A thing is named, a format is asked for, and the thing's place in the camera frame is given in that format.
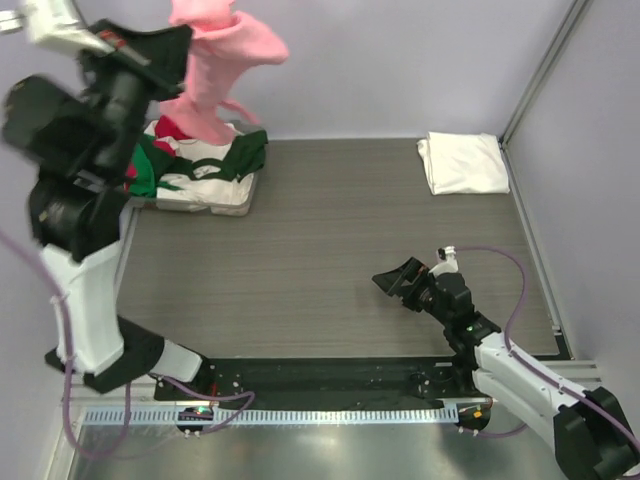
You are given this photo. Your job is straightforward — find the slotted cable duct strip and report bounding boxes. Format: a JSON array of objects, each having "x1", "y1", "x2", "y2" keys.
[{"x1": 79, "y1": 405, "x2": 459, "y2": 427}]

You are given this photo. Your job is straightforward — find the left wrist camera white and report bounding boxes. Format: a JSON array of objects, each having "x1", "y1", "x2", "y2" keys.
[{"x1": 1, "y1": 0, "x2": 115, "y2": 57}]

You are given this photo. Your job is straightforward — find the red t shirt in bin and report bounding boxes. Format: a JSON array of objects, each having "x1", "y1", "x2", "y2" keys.
[{"x1": 134, "y1": 116, "x2": 191, "y2": 188}]

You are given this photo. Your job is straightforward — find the dark green t shirt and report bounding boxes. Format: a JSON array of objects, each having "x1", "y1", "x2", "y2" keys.
[{"x1": 131, "y1": 130, "x2": 268, "y2": 182}]

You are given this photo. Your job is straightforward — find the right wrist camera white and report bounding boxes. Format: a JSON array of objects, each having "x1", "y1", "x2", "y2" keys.
[{"x1": 432, "y1": 246, "x2": 459, "y2": 277}]

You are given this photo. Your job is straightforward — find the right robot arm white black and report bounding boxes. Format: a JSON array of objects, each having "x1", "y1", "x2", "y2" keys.
[{"x1": 372, "y1": 248, "x2": 639, "y2": 479}]

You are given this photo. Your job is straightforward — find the bright green t shirt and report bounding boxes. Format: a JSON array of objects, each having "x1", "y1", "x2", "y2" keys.
[{"x1": 125, "y1": 147, "x2": 157, "y2": 198}]

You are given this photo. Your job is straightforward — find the white t shirt in bin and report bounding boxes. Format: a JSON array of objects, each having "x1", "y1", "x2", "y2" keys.
[{"x1": 142, "y1": 119, "x2": 259, "y2": 211}]

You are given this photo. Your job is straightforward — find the pink t shirt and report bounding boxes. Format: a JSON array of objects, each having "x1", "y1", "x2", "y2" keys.
[{"x1": 159, "y1": 1, "x2": 289, "y2": 145}]

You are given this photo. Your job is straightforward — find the clear plastic bin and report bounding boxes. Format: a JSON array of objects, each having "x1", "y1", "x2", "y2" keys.
[{"x1": 127, "y1": 119, "x2": 261, "y2": 218}]

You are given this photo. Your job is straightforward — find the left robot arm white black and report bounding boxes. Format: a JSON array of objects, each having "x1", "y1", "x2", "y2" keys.
[{"x1": 2, "y1": 19, "x2": 213, "y2": 393}]

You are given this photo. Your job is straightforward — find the right aluminium frame post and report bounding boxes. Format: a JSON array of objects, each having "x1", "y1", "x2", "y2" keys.
[{"x1": 499, "y1": 0, "x2": 594, "y2": 146}]

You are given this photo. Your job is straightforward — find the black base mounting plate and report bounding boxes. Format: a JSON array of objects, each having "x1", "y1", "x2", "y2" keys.
[{"x1": 186, "y1": 357, "x2": 483, "y2": 412}]

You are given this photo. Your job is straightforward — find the folded white t shirt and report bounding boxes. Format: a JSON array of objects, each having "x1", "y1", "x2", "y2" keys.
[{"x1": 417, "y1": 132, "x2": 510, "y2": 196}]

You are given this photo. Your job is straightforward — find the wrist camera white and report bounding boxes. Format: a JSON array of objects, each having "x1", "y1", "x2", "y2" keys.
[
  {"x1": 1, "y1": 0, "x2": 115, "y2": 57},
  {"x1": 432, "y1": 246, "x2": 459, "y2": 277}
]

